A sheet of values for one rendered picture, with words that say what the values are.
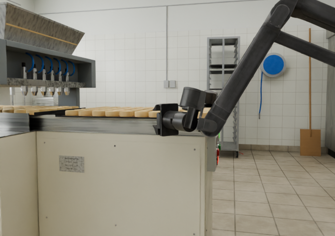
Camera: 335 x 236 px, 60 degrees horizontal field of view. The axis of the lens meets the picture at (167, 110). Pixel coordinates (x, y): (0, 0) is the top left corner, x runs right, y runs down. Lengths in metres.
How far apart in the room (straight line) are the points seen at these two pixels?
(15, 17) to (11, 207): 0.72
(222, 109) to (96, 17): 5.23
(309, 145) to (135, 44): 3.43
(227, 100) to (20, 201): 0.87
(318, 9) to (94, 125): 0.85
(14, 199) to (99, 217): 0.32
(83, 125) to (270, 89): 4.32
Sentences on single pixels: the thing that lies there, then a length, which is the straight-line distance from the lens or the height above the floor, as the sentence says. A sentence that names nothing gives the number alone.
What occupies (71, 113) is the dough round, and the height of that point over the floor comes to 0.91.
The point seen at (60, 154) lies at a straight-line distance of 1.25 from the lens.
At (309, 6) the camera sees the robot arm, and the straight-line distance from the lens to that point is 0.98.
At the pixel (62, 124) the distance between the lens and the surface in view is 1.24.
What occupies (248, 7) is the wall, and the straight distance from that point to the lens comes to 5.38.
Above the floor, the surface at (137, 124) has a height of 0.87.
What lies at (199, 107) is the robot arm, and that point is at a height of 0.95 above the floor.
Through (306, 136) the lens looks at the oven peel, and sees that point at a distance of 5.10.
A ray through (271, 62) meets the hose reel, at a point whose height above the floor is 1.48.
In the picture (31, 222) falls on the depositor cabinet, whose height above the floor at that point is 0.47.
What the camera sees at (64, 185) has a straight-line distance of 1.27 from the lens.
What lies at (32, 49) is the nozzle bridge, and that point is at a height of 1.16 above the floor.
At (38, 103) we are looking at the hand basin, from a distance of 5.98.
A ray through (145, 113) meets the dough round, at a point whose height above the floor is 0.92.
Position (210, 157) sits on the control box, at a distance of 1.10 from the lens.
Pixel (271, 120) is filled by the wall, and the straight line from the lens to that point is 5.24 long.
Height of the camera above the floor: 0.99
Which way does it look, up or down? 4 degrees down
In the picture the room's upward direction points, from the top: straight up
